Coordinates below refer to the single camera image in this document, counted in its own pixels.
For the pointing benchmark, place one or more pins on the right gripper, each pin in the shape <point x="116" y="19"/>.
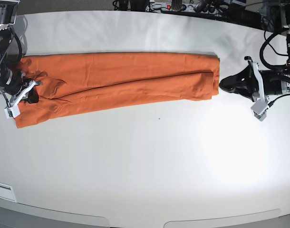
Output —
<point x="11" y="82"/>

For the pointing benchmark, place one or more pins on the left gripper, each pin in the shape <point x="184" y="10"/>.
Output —
<point x="242" y="83"/>

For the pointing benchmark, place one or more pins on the orange T-shirt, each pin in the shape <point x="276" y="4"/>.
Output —
<point x="81" y="83"/>

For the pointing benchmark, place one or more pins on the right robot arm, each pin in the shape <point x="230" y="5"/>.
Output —
<point x="11" y="49"/>

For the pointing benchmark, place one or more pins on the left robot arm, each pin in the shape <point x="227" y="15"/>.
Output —
<point x="274" y="53"/>

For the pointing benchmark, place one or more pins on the black equipment box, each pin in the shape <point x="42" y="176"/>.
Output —
<point x="249" y="16"/>

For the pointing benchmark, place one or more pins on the white label plate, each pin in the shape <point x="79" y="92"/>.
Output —
<point x="7" y="193"/>

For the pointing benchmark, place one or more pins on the white power strip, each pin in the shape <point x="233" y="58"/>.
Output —
<point x="162" y="7"/>

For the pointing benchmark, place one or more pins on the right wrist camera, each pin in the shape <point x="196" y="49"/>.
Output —
<point x="12" y="112"/>

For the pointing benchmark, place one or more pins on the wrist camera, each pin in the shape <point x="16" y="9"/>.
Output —
<point x="12" y="112"/>
<point x="259" y="110"/>

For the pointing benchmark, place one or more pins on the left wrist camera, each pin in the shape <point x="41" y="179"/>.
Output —
<point x="259" y="110"/>

